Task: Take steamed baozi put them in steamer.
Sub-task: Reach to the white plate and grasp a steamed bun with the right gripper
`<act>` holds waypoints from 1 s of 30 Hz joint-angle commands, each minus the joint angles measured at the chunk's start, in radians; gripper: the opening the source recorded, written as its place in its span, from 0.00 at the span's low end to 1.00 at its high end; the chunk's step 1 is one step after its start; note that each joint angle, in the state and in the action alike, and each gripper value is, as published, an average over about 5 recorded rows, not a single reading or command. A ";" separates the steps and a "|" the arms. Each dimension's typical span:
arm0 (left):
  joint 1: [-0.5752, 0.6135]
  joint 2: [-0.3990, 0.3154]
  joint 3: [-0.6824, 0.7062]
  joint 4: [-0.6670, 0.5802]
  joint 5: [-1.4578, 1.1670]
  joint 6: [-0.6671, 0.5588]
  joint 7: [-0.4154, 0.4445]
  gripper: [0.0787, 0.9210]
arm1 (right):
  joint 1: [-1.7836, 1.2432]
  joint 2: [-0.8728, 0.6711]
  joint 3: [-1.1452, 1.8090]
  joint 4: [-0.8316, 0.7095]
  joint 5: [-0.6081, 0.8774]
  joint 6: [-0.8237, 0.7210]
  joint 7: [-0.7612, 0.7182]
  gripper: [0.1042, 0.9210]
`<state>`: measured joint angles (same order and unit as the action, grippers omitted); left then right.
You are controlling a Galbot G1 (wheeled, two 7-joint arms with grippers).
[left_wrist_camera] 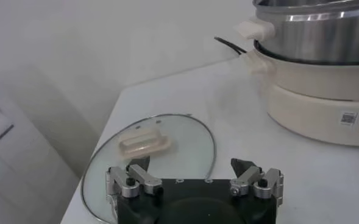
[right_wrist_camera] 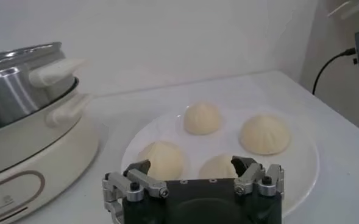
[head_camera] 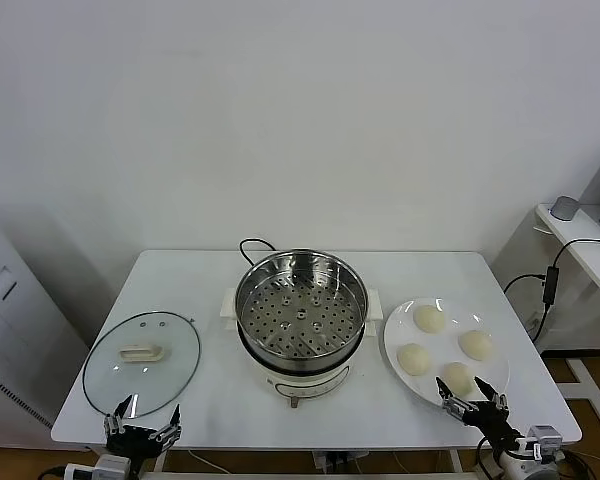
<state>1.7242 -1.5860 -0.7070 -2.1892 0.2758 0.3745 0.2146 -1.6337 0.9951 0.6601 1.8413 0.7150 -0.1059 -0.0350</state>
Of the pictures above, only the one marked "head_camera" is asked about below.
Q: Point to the white desk foot frame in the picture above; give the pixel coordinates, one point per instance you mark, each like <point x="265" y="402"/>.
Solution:
<point x="586" y="390"/>

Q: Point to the white table frame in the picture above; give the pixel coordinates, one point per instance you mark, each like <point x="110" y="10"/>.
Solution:
<point x="230" y="476"/>

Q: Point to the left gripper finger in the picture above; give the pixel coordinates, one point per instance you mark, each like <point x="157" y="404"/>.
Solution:
<point x="172" y="429"/>
<point x="114" y="422"/>

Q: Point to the white storage cabinet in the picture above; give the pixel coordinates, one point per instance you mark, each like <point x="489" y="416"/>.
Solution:
<point x="10" y="325"/>

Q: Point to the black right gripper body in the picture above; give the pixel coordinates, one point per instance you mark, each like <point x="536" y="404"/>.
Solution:
<point x="492" y="422"/>

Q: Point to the white power strip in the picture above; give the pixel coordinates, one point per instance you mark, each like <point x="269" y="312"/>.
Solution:
<point x="322" y="460"/>

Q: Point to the round white plate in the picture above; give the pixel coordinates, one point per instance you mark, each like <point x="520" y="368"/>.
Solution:
<point x="440" y="345"/>

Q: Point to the perforated steel steamer basket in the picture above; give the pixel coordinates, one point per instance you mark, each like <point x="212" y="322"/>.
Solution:
<point x="350" y="300"/>

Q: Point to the round glass pot lid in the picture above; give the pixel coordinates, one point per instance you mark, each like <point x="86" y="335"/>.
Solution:
<point x="145" y="352"/>

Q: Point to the cream electric cooker base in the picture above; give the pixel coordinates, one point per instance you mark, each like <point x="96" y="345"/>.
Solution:
<point x="305" y="387"/>

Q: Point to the white steamed baozi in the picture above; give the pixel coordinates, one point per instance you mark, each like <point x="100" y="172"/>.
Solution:
<point x="413" y="359"/>
<point x="457" y="376"/>
<point x="475" y="345"/>
<point x="429" y="318"/>

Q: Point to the grey cylinder speaker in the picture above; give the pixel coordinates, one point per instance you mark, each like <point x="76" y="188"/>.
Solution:
<point x="565" y="207"/>

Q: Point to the black usb hub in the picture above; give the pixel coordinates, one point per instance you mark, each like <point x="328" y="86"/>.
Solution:
<point x="550" y="285"/>

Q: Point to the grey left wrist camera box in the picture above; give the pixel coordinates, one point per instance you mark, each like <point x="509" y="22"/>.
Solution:
<point x="112" y="467"/>

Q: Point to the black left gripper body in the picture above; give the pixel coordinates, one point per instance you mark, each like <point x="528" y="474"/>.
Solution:
<point x="135" y="440"/>

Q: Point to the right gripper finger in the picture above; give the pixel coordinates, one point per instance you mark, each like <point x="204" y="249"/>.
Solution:
<point x="454" y="406"/>
<point x="495" y="397"/>

